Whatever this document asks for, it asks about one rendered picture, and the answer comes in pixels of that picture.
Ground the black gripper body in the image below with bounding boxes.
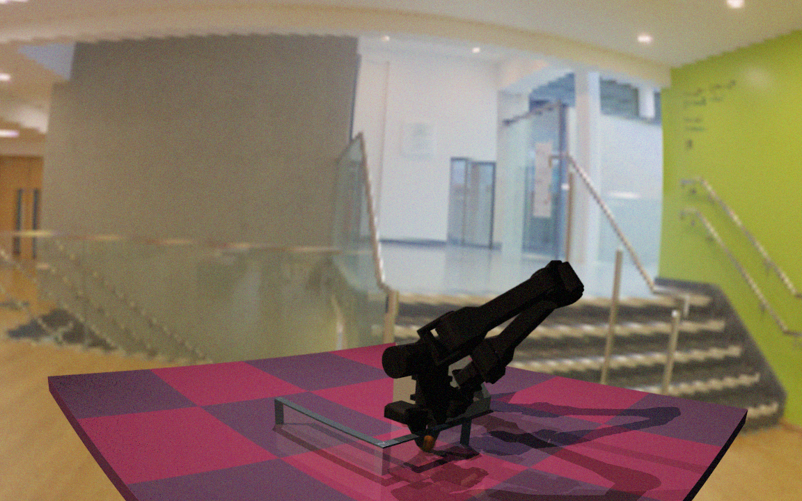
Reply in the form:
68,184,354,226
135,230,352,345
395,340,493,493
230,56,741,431
384,372,453,424

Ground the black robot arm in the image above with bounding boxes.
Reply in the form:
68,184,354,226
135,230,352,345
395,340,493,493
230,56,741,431
382,260,584,418

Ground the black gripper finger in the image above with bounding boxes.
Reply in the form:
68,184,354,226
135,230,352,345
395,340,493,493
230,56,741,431
407,417,432,433
427,409,449,428

